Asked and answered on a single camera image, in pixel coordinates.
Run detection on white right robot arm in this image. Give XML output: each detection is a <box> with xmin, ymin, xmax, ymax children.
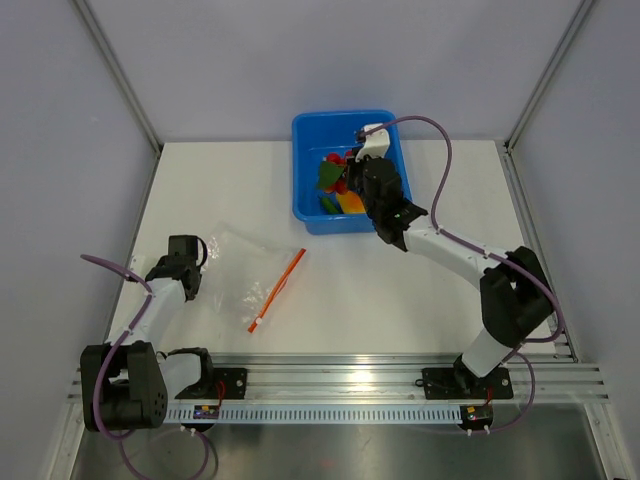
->
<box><xmin>345</xmin><ymin>155</ymin><xmax>557</xmax><ymax>396</ymax></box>

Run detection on yellow fake bell pepper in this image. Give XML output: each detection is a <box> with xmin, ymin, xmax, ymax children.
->
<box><xmin>336</xmin><ymin>191</ymin><xmax>366</xmax><ymax>214</ymax></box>

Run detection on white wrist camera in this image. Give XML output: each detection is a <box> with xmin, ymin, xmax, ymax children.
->
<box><xmin>355</xmin><ymin>123</ymin><xmax>391</xmax><ymax>162</ymax></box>
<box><xmin>129</xmin><ymin>255</ymin><xmax>146</xmax><ymax>276</ymax></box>

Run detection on blue plastic bin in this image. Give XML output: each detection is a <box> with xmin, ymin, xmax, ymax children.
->
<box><xmin>292</xmin><ymin>110</ymin><xmax>395</xmax><ymax>235</ymax></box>

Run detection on aluminium frame post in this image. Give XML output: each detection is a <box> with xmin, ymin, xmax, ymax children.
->
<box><xmin>70</xmin><ymin>0</ymin><xmax>163</xmax><ymax>158</ymax></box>
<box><xmin>504</xmin><ymin>0</ymin><xmax>599</xmax><ymax>154</ymax></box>

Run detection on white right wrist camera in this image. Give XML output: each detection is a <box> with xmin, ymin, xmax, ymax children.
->
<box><xmin>355</xmin><ymin>123</ymin><xmax>391</xmax><ymax>162</ymax></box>

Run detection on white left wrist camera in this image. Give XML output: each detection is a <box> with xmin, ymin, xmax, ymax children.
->
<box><xmin>129</xmin><ymin>255</ymin><xmax>146</xmax><ymax>276</ymax></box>

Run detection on red yellow fake grapes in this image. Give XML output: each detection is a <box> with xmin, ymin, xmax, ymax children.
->
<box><xmin>325</xmin><ymin>153</ymin><xmax>348</xmax><ymax>195</ymax></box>

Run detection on right aluminium frame post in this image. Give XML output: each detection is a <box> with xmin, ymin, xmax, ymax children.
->
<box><xmin>504</xmin><ymin>0</ymin><xmax>599</xmax><ymax>154</ymax></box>

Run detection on left aluminium frame post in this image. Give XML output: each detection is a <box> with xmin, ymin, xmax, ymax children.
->
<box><xmin>70</xmin><ymin>0</ymin><xmax>163</xmax><ymax>158</ymax></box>

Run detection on clear zip top bag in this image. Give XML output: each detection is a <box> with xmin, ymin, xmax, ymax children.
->
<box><xmin>200</xmin><ymin>222</ymin><xmax>306</xmax><ymax>334</ymax></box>

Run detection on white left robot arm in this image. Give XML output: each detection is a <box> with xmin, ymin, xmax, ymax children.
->
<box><xmin>80</xmin><ymin>235</ymin><xmax>216</xmax><ymax>440</ymax></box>

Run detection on white slotted cable duct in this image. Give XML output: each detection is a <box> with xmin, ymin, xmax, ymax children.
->
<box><xmin>164</xmin><ymin>403</ymin><xmax>462</xmax><ymax>425</ymax></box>

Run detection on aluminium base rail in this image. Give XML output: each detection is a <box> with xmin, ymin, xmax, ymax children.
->
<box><xmin>69</xmin><ymin>353</ymin><xmax>611</xmax><ymax>405</ymax></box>

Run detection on small green fake cucumber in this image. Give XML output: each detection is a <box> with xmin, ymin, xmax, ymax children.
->
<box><xmin>320</xmin><ymin>197</ymin><xmax>340</xmax><ymax>215</ymax></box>

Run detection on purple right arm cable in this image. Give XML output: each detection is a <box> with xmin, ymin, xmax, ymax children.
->
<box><xmin>357</xmin><ymin>115</ymin><xmax>566</xmax><ymax>434</ymax></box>

